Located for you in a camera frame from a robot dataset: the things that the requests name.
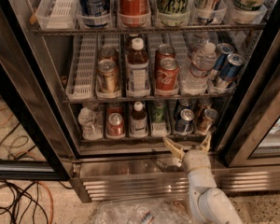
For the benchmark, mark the blue can top shelf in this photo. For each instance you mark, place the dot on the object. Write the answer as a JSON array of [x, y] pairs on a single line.
[[95, 13]]

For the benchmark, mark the clear plastic bin floor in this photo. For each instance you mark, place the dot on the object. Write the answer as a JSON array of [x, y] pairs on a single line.
[[155, 210]]

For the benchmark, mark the green can bottom shelf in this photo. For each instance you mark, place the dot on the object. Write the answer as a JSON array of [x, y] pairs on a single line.
[[158, 111]]

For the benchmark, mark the red coke can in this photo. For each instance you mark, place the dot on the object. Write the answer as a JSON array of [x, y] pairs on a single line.
[[164, 51], [133, 13], [167, 74]]

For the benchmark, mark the red coke can rear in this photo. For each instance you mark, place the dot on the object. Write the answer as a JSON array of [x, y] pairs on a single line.
[[164, 51]]

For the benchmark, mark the left fridge glass door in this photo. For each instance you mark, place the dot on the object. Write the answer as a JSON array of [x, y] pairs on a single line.
[[27, 94]]

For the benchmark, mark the right fridge glass door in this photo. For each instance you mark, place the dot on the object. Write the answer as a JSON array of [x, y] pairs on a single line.
[[257, 140]]

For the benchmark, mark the tea bottle shelf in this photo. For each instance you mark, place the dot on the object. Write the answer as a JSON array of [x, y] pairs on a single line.
[[138, 120], [137, 66]]

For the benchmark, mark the empty white tray top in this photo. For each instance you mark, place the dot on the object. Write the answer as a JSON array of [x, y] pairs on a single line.
[[57, 14]]

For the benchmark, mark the water bottle bottom shelf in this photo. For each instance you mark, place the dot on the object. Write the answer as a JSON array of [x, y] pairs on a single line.
[[90, 120]]

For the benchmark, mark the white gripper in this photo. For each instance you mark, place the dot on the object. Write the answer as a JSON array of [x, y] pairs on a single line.
[[194, 159]]

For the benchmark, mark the red can bottom front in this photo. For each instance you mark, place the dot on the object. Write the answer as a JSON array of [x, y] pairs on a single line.
[[115, 125]]

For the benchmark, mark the red can bottom rear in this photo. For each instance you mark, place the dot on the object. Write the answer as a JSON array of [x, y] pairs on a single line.
[[114, 108]]

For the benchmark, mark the red coke can front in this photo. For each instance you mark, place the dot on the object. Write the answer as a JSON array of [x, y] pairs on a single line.
[[167, 74]]

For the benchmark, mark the fridge glass door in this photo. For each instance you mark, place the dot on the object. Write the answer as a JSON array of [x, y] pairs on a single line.
[[27, 94], [257, 140]]

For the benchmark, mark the tea bottle middle shelf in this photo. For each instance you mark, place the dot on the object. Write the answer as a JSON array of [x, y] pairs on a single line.
[[137, 66]]

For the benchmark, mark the empty white tray middle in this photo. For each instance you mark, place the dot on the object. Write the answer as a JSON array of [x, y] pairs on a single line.
[[81, 76]]

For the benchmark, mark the tea bottle bottom shelf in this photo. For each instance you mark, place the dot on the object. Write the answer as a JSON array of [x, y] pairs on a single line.
[[138, 120]]

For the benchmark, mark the blue slim can front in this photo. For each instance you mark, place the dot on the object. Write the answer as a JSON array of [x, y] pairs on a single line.
[[230, 70]]

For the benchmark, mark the gold can bottom rear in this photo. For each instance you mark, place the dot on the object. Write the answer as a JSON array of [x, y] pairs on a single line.
[[202, 104]]

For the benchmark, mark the gold can middle rear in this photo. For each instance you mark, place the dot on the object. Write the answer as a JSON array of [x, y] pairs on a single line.
[[108, 52]]

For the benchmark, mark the blue slim can rear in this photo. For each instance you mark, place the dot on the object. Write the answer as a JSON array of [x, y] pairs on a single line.
[[223, 50]]

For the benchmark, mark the red coke can top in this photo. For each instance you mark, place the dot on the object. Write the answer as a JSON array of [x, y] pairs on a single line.
[[133, 13]]

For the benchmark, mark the gold can middle front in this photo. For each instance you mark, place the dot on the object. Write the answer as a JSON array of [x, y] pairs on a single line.
[[108, 73]]

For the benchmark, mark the gold can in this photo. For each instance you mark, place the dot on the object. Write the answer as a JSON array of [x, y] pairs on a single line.
[[202, 104], [108, 73], [206, 120], [108, 52]]

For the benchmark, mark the blue silver can top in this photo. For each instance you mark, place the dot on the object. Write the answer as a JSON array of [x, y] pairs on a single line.
[[205, 9]]

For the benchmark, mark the blue slim can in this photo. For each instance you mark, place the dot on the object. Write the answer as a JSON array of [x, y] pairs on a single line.
[[223, 50], [230, 70]]

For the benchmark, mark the empty white tray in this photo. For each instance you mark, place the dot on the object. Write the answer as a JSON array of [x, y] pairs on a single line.
[[81, 76], [57, 14]]

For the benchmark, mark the blue pepsi can front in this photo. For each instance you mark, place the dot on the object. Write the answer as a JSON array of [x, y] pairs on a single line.
[[184, 121]]

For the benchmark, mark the blue pepsi can rear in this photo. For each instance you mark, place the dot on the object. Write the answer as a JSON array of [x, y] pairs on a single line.
[[180, 105]]

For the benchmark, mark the gold can bottom front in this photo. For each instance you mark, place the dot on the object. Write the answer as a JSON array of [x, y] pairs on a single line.
[[206, 120]]

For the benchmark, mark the water bottle middle shelf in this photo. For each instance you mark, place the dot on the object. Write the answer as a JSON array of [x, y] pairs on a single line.
[[202, 62]]

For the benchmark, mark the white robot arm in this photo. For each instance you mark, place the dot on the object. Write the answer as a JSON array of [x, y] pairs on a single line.
[[208, 203]]

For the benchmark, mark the water bottle shelf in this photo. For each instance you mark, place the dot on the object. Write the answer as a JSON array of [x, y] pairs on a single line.
[[90, 120], [202, 62]]

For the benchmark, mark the blue pepsi can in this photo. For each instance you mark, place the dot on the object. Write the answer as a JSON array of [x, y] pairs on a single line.
[[180, 105], [184, 121]]

